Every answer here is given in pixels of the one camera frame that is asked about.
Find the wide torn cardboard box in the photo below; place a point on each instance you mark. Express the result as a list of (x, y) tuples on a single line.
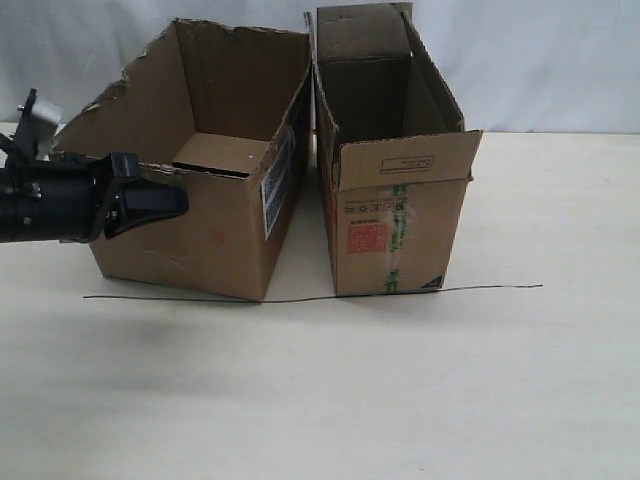
[(230, 107)]

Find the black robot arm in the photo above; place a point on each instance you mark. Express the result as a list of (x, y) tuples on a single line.
[(78, 199)]

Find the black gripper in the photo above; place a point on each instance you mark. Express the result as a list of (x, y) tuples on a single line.
[(118, 205)]

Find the tall narrow cardboard box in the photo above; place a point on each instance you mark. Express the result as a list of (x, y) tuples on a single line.
[(394, 156)]

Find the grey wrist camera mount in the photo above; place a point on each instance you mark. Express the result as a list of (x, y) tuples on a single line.
[(37, 126)]

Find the thin black line marker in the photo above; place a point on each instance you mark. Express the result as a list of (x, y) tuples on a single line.
[(226, 300)]

